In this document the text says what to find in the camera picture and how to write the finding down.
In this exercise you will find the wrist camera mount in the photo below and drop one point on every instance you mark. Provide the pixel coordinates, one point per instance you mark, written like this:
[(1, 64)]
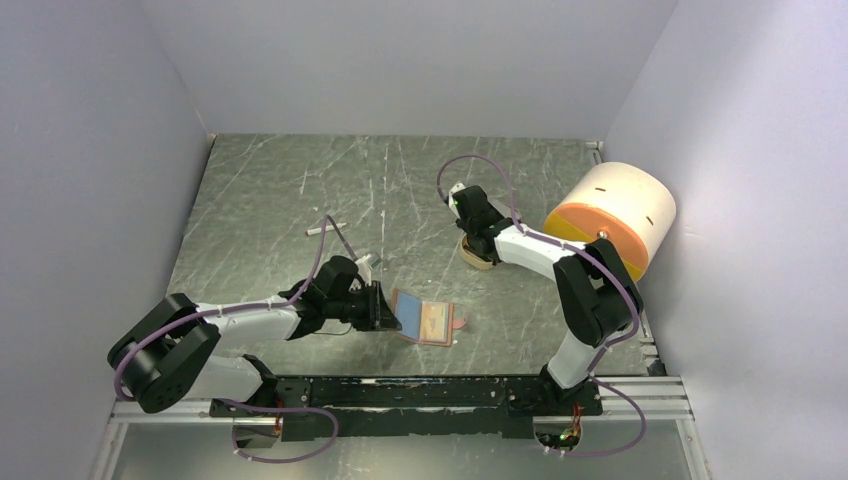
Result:
[(368, 265), (452, 201)]

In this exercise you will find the wooden tray with cards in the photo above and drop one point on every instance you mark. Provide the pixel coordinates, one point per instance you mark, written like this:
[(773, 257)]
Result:
[(472, 259)]

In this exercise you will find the white pen stick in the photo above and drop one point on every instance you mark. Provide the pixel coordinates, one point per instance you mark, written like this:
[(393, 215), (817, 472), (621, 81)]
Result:
[(319, 230)]

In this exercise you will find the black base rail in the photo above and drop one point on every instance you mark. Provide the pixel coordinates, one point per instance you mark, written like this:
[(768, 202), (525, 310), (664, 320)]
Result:
[(307, 408)]

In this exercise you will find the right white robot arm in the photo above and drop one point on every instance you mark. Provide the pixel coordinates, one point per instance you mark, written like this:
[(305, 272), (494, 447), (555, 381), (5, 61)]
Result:
[(599, 299)]

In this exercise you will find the brown leather card holder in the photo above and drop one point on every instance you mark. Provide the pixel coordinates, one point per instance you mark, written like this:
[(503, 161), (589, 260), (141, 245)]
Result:
[(426, 322)]

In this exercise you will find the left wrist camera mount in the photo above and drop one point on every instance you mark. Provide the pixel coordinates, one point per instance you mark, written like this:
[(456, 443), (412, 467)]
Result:
[(368, 265)]

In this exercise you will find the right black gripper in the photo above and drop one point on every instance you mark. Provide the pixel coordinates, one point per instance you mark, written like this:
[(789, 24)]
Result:
[(499, 216)]

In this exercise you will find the white orange yellow cylinder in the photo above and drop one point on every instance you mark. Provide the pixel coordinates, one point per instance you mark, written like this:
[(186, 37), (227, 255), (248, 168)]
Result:
[(621, 203)]

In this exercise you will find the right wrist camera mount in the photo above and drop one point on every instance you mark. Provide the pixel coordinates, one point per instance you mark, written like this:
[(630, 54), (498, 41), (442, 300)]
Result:
[(452, 201)]

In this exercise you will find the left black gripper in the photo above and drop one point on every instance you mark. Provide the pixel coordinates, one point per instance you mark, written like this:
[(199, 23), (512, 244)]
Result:
[(378, 316)]

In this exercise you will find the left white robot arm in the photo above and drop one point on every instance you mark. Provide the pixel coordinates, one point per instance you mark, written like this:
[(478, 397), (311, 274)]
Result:
[(186, 350)]

